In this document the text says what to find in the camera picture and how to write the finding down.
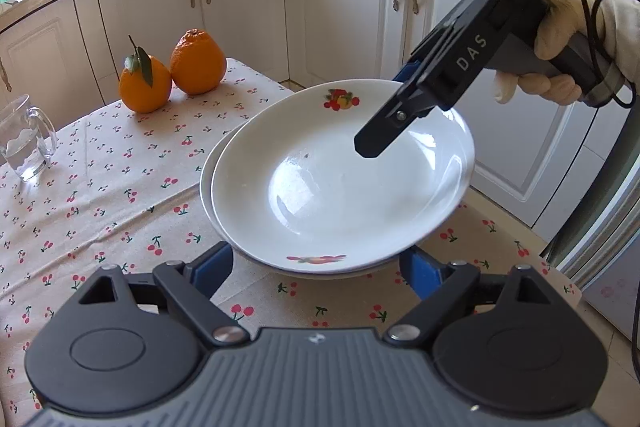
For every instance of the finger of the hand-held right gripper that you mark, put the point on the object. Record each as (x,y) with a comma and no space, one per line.
(406,73)
(380,137)

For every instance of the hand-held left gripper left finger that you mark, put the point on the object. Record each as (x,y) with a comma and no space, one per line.
(212,269)

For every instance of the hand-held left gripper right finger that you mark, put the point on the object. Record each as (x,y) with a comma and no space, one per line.
(420,274)

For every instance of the white plate with fruit print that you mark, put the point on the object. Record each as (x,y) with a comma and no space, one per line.
(325,197)
(205,187)

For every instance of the person's right hand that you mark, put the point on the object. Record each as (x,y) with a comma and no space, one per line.
(622,32)

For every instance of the cherry print tablecloth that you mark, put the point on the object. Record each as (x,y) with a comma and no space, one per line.
(125,207)

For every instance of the orange with green leaf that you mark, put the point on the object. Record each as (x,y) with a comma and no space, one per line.
(145,87)

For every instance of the orange without leaf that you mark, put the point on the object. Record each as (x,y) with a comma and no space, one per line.
(197,62)

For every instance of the clear glass mug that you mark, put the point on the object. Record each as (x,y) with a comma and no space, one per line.
(22,147)

